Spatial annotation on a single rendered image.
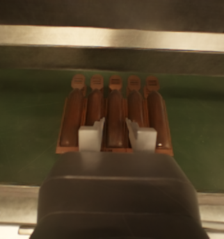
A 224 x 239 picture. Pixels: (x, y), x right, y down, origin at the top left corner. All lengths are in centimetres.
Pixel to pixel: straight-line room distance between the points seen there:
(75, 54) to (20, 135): 12
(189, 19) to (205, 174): 23
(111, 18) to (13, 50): 15
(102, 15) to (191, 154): 23
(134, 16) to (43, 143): 23
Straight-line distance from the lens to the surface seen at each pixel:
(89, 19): 31
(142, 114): 16
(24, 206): 92
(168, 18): 31
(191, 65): 25
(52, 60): 25
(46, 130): 20
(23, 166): 19
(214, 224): 63
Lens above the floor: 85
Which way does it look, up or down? 61 degrees down
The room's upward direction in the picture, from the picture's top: 7 degrees clockwise
